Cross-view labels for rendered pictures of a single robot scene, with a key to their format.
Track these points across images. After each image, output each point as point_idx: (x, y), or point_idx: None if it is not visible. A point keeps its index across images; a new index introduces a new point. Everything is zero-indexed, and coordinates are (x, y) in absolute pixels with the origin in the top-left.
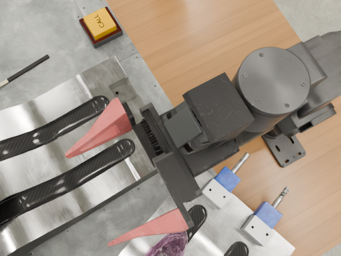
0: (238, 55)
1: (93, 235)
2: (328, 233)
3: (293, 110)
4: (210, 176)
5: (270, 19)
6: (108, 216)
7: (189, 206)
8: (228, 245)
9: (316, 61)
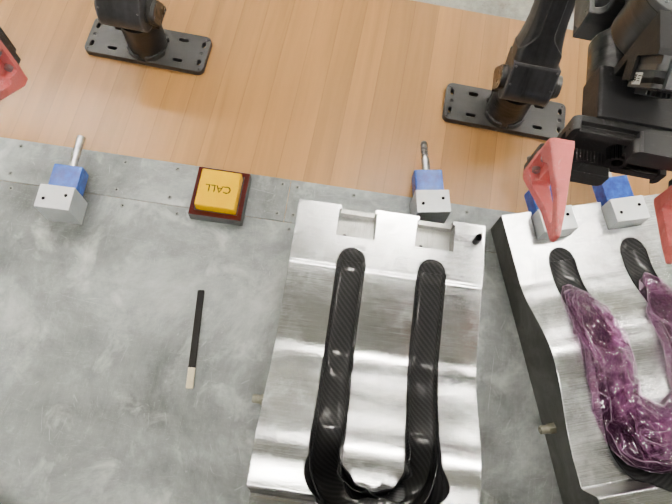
0: (390, 78)
1: (489, 407)
2: None
3: None
4: (527, 214)
5: (375, 10)
6: (478, 371)
7: (545, 263)
8: (618, 256)
9: None
